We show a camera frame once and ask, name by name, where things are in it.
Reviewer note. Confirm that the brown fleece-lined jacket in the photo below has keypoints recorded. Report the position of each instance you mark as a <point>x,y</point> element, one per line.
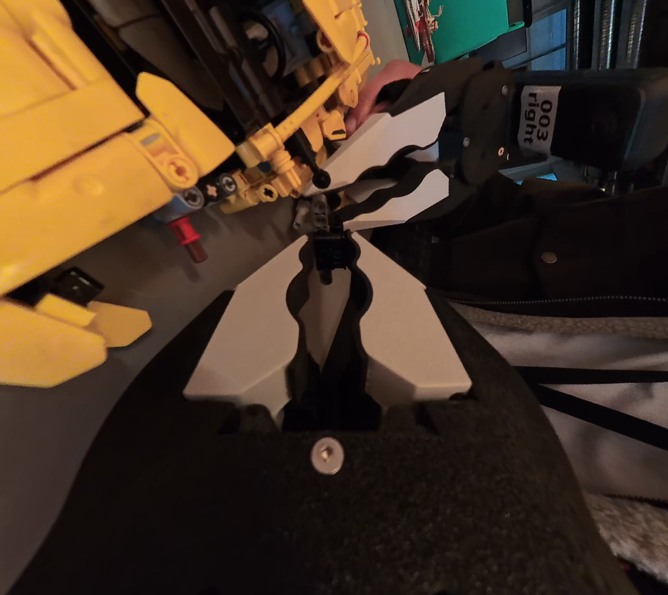
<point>522,250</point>

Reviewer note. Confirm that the green cutting mat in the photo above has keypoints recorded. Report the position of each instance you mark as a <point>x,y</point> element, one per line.
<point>404,31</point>

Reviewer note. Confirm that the wooden model kit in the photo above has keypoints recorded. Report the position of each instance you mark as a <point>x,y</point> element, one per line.
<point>425,10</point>

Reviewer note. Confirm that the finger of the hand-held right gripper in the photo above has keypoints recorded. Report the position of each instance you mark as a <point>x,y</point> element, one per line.
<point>417,198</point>
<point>386,135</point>

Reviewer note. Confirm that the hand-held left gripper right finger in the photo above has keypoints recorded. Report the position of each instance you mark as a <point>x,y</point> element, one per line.
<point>412,344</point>

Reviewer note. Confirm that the yellow toy brick car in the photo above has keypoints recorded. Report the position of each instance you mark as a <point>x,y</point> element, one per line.
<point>78,135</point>

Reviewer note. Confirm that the person's right hand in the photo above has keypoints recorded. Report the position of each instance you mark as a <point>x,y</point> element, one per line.
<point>373,88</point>

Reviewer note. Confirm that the white striped shirt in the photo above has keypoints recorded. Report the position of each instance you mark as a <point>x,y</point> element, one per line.
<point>574,344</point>

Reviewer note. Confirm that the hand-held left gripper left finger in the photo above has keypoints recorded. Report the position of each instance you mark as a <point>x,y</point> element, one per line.
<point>250,344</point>

